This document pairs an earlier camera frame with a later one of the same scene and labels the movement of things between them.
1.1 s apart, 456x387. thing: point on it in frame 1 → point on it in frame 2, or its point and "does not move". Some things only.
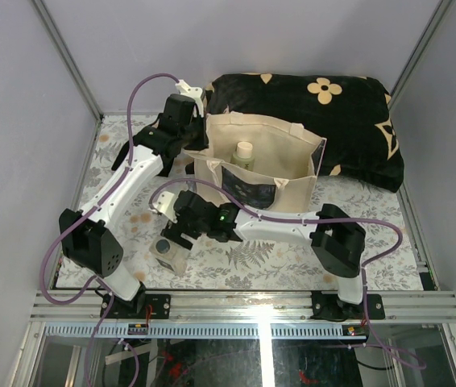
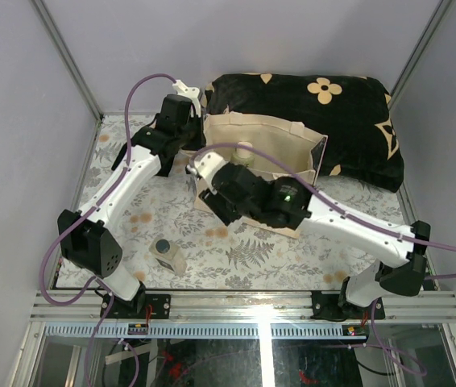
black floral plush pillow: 352,112 does not move
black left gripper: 201,141 does not move
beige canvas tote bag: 272,163 does not move
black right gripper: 174,230 → 214,201
